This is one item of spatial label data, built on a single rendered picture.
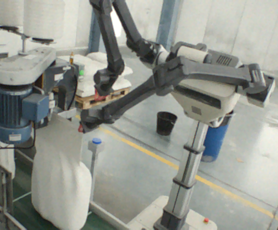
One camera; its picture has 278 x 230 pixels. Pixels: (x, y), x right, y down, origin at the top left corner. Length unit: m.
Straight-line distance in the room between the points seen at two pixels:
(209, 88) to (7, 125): 0.93
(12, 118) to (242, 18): 8.54
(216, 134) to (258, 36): 6.03
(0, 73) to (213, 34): 8.75
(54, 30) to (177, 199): 1.31
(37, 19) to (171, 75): 0.57
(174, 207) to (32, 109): 1.22
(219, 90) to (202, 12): 8.42
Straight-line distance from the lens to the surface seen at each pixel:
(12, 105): 1.25
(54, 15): 1.26
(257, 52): 9.25
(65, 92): 1.69
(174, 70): 1.04
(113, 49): 1.37
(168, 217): 2.11
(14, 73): 1.19
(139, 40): 1.45
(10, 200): 1.93
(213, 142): 3.56
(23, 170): 2.41
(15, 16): 1.48
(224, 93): 1.43
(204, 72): 1.08
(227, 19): 9.50
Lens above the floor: 1.77
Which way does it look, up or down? 24 degrees down
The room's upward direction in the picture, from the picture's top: 10 degrees clockwise
